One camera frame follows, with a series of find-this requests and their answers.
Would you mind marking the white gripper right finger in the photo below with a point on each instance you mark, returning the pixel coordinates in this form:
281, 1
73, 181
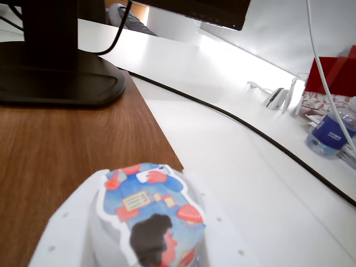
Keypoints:
222, 239

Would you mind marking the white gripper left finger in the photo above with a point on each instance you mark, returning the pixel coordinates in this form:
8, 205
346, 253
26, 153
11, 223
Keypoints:
66, 228

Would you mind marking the blue bottle with sticker cap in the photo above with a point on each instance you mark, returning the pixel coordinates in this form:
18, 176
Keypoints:
155, 217

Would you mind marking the brown wooden board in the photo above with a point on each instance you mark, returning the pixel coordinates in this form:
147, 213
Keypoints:
69, 144

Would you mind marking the small white gadget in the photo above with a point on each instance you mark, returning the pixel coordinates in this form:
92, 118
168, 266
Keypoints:
274, 101

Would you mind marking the black Philips monitor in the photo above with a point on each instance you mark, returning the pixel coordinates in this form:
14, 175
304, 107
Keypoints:
55, 75

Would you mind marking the white upright card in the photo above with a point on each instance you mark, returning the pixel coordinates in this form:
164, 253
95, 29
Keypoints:
289, 97

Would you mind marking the floral patterned box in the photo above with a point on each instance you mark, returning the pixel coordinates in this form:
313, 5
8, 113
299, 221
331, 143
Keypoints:
314, 100

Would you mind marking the red box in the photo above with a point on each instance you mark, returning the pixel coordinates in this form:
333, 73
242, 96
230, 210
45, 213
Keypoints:
339, 75

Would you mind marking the grey padded jacket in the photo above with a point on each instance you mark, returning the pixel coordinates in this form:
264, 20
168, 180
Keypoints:
130, 20

